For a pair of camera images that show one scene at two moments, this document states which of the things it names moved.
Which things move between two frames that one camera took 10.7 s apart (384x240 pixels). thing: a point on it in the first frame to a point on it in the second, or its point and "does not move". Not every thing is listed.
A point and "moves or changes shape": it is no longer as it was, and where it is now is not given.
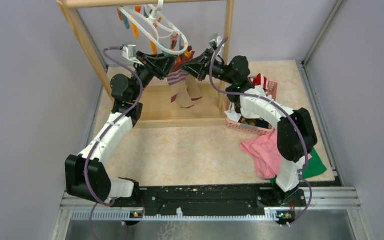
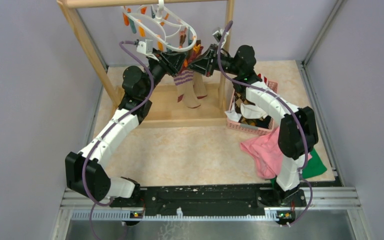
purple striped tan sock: x=179 y=90 moves or changes shape
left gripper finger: x=165 y=67 to x=175 y=73
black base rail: x=211 y=197 does not move
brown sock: x=174 y=41 to x=182 y=38
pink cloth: x=264 y=150 does not move
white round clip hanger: x=159 y=28 moves or changes shape
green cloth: x=315 y=167 does not move
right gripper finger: x=199 y=62 does not move
